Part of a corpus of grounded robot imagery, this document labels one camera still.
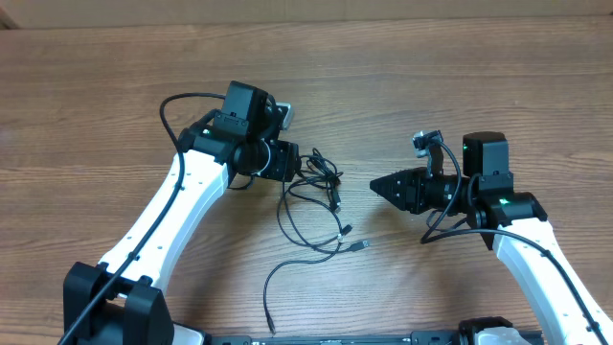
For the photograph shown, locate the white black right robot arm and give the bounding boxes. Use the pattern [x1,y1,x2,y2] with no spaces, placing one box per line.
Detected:
[370,131,612,344]

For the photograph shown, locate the thick black USB cable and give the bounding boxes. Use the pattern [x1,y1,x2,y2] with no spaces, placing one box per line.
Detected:
[276,147,371,254]

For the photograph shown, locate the thin black USB cable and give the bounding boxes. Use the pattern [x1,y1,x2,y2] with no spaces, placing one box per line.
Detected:
[261,181,354,335]

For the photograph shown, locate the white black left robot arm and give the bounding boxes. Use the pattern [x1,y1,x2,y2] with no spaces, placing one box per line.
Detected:
[60,81,298,345]

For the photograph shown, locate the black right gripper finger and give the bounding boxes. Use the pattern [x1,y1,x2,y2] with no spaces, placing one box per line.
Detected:
[370,168,426,195]
[376,189,417,214]

